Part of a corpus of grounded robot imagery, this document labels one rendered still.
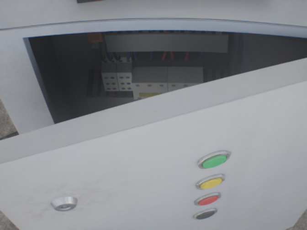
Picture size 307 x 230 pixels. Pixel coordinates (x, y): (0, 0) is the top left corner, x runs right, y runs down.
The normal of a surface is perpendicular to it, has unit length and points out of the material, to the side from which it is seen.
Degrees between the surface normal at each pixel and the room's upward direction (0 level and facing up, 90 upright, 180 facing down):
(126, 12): 0
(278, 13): 0
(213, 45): 90
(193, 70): 0
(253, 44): 25
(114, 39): 90
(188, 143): 90
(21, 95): 90
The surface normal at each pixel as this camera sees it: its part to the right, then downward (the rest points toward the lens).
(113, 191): 0.28, 0.86
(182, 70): -0.03, -0.44
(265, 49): -0.04, -0.01
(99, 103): -0.02, 0.90
